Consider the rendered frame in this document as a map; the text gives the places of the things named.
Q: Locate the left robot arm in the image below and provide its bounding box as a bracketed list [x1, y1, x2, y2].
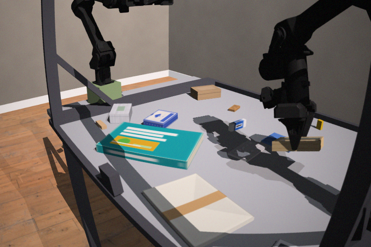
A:
[71, 0, 129, 86]

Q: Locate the small yellow block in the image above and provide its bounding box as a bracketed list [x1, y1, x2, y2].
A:
[316, 119, 324, 130]

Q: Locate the blue flat rectangular slab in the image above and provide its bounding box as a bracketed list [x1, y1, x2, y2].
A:
[261, 133, 285, 146]

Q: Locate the teal rectangular box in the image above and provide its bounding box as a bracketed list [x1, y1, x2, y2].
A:
[96, 122, 204, 170]

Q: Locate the wooden ball-in-hole puzzle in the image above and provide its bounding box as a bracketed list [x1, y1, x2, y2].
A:
[272, 136, 324, 151]

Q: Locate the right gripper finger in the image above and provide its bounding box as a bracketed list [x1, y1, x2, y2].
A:
[278, 118, 307, 150]
[302, 114, 315, 137]

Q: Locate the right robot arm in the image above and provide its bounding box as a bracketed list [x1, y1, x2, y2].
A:
[258, 0, 371, 109]

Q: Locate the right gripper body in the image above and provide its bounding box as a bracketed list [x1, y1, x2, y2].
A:
[274, 76, 317, 119]

